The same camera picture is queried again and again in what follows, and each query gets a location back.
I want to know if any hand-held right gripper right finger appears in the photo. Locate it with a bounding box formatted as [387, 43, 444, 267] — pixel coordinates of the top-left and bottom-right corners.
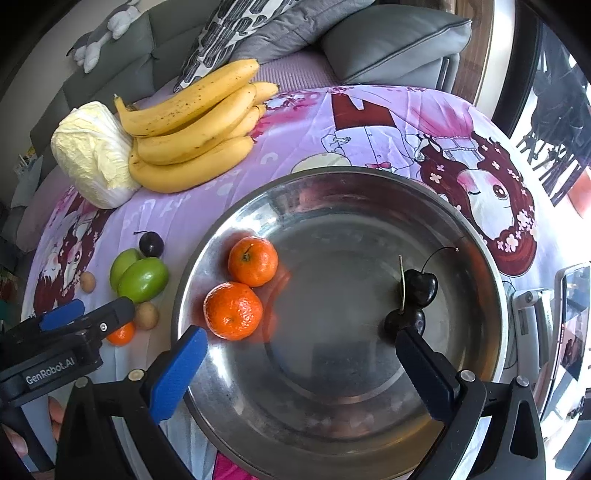
[394, 325, 548, 480]

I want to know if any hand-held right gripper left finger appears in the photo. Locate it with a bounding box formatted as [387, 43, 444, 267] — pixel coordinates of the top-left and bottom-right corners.
[54, 325, 208, 480]

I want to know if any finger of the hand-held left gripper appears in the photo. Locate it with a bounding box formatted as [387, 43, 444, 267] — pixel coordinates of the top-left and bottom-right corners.
[78, 296, 137, 346]
[38, 298, 86, 332]

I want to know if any tangerine with twig stem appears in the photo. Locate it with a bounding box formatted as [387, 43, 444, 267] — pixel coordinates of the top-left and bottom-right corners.
[106, 322, 136, 347]

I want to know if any green jujube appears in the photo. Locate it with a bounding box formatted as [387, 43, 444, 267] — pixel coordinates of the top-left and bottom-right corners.
[109, 248, 144, 291]
[117, 258, 170, 304]

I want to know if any dark cherry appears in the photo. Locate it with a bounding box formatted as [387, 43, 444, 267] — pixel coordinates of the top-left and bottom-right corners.
[384, 255, 426, 340]
[134, 231, 165, 258]
[404, 246, 460, 308]

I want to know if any large orange tangerine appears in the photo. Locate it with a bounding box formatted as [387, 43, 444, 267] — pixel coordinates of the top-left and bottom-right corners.
[204, 281, 264, 341]

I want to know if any round steel plate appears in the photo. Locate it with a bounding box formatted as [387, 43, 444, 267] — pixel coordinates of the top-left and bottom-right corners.
[171, 167, 509, 480]

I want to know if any small orange tangerine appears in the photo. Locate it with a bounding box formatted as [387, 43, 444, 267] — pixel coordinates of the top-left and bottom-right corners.
[228, 236, 279, 288]

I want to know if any person's left hand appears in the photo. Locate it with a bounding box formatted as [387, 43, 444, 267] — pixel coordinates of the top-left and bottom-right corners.
[0, 397, 65, 460]

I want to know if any silver screen device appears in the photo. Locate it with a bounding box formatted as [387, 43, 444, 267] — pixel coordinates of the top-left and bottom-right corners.
[510, 261, 591, 416]

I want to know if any pale small cushion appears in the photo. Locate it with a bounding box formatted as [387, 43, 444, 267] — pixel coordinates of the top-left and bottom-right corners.
[11, 157, 44, 208]

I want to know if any yellow banana bunch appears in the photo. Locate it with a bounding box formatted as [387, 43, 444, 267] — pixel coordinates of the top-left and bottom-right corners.
[114, 58, 280, 193]

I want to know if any napa cabbage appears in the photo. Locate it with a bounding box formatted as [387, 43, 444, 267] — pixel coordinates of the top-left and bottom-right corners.
[51, 102, 141, 210]

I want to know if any printed cartoon blanket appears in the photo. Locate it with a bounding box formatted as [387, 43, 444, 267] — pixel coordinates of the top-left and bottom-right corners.
[21, 85, 573, 480]

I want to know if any grey sofa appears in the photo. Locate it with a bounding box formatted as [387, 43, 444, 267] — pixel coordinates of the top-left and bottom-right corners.
[28, 0, 474, 148]

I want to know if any black and white patterned pillow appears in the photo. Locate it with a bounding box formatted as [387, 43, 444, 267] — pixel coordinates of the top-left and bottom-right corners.
[173, 0, 301, 93]

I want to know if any grey plush toy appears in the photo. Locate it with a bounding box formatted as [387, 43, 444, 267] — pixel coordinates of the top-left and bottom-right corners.
[67, 0, 141, 75]

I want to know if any grey sofa cushion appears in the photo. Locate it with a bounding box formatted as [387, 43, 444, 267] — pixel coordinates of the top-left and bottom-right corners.
[321, 4, 472, 86]

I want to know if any grey pillow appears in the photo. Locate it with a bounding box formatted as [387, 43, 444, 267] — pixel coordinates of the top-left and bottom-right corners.
[231, 0, 375, 65]

